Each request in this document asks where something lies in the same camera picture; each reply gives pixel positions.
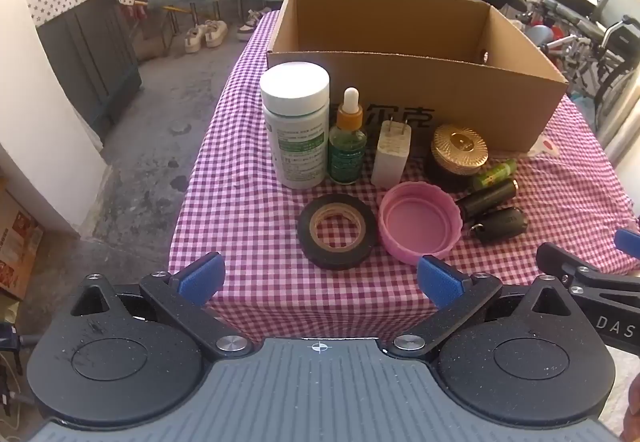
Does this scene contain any white charger plug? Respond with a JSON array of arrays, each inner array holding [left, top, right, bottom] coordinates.
[[370, 118, 412, 188]]

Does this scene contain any green glass dropper bottle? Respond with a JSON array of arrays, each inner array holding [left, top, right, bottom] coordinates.
[[327, 87, 368, 185]]

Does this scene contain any pink checkered tablecloth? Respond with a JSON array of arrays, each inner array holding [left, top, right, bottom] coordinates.
[[168, 10, 640, 340]]

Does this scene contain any black tape roll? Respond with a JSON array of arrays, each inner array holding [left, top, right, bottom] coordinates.
[[297, 195, 379, 271]]

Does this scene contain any black car key fob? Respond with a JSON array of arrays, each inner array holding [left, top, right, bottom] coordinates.
[[467, 207, 528, 243]]

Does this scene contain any wheelchair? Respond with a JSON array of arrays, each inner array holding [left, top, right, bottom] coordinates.
[[520, 0, 640, 133]]

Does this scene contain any grey blue rounded part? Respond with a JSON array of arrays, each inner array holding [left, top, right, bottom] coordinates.
[[530, 25, 557, 46]]

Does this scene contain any dark jar with gold lid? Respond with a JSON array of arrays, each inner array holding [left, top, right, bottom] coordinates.
[[431, 123, 489, 188]]

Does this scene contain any white cable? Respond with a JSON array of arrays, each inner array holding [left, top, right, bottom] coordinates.
[[0, 322, 31, 423]]

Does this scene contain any printed carton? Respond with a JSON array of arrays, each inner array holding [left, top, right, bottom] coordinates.
[[0, 179, 45, 300]]

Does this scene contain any dark grey cabinet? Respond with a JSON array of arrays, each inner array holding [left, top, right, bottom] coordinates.
[[36, 0, 143, 140]]

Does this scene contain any white plastic bottle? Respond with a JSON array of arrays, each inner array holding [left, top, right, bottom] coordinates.
[[259, 62, 331, 189]]

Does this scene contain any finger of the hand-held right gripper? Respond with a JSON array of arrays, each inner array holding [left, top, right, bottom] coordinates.
[[614, 228, 640, 254], [536, 243, 640, 308]]

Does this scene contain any pink plastic lid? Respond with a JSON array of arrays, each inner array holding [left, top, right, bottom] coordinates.
[[378, 183, 461, 266]]

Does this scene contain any cream platform shoe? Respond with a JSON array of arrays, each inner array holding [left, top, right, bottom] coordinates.
[[202, 20, 230, 48], [184, 25, 207, 54]]

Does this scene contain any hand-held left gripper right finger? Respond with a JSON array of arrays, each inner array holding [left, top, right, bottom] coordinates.
[[387, 255, 581, 358]]

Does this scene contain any black cylinder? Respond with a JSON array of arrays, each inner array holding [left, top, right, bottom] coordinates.
[[457, 179, 519, 220]]

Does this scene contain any brown cardboard box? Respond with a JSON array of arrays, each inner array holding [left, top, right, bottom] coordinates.
[[266, 0, 570, 154]]

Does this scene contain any yellow stick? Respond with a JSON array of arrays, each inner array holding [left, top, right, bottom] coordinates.
[[132, 0, 193, 16]]

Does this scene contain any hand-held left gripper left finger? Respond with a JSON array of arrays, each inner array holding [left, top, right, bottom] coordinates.
[[70, 251, 251, 358]]

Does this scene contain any small green tube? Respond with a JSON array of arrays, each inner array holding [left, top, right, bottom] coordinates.
[[472, 159, 517, 191]]

